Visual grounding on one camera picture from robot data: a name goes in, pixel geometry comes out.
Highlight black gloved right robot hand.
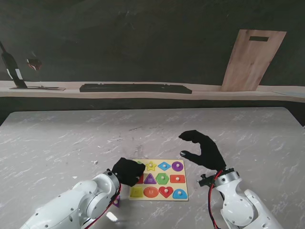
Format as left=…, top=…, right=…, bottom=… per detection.
left=178, top=130, right=226, bottom=170

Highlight purple circle puzzle piece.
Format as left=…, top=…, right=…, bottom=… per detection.
left=171, top=161, right=184, bottom=172

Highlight flat wooden coaster board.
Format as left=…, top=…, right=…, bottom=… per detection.
left=9, top=85, right=67, bottom=92

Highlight dark wine bottle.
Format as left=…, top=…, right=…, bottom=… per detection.
left=0, top=40, right=28, bottom=88

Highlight blue semicircle puzzle piece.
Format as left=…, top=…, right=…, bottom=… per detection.
left=172, top=188, right=189, bottom=200

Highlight red left arm cables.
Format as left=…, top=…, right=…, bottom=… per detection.
left=83, top=183, right=122, bottom=229

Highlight long wooden shelf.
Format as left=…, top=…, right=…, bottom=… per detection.
left=0, top=80, right=305, bottom=103

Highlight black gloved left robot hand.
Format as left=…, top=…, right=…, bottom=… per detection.
left=112, top=157, right=146, bottom=187

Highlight red right arm cables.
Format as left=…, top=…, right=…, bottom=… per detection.
left=208, top=170, right=221, bottom=229

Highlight wooden shape puzzle board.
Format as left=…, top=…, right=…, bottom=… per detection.
left=128, top=159, right=189, bottom=201

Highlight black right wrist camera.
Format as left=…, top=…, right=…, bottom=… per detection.
left=199, top=174, right=216, bottom=188

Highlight red heart puzzle piece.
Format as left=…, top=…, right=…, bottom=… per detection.
left=158, top=186, right=174, bottom=198

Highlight long black tray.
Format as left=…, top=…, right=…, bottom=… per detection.
left=79, top=83, right=193, bottom=94

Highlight orange rectangle puzzle piece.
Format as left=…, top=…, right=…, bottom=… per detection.
left=170, top=174, right=186, bottom=184

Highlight red wine glass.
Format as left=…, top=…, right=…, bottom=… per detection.
left=25, top=50, right=46, bottom=89

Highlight blue diamond puzzle piece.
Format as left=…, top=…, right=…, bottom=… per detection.
left=157, top=161, right=172, bottom=171

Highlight red arm cables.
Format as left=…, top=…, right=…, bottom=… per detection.
left=208, top=170, right=221, bottom=229
left=83, top=183, right=122, bottom=229

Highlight wooden cutting board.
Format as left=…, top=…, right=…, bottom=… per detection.
left=220, top=29, right=287, bottom=92

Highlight green pentagon puzzle piece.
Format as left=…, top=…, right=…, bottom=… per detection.
left=155, top=173, right=170, bottom=186

